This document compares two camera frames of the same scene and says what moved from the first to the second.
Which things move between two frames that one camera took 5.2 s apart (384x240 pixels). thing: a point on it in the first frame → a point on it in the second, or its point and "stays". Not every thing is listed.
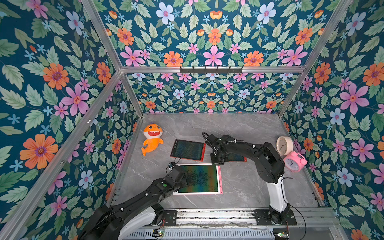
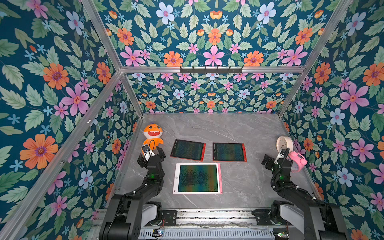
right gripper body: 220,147 → 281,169
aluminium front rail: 218,217 stays
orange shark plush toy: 153,132 stays
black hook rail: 211,70 stays
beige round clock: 284,145 stays
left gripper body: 182,184 → 158,157
